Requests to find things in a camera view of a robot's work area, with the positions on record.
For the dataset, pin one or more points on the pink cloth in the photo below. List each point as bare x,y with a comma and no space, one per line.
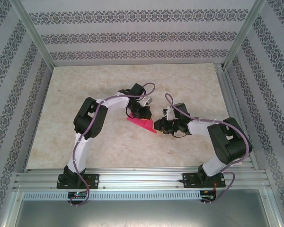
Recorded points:
146,125

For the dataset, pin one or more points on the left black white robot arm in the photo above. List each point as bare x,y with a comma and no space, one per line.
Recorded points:
90,118

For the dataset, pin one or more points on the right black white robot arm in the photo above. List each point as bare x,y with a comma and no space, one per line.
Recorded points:
227,142

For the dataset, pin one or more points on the grey sheet metal panel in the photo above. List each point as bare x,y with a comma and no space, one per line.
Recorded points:
142,215

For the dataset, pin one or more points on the aluminium mounting rail beam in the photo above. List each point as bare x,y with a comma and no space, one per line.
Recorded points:
142,177

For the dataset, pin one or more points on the aluminium side rail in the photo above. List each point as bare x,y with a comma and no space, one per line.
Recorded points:
236,106

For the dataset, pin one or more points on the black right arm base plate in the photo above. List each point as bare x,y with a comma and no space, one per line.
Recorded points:
189,179

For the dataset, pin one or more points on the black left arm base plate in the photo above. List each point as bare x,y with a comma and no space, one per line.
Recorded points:
93,180

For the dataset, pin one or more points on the aluminium frame post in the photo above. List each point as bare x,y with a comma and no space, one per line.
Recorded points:
245,33
33,33

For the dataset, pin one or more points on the aluminium frame leg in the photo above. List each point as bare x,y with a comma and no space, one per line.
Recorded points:
10,208
273,208

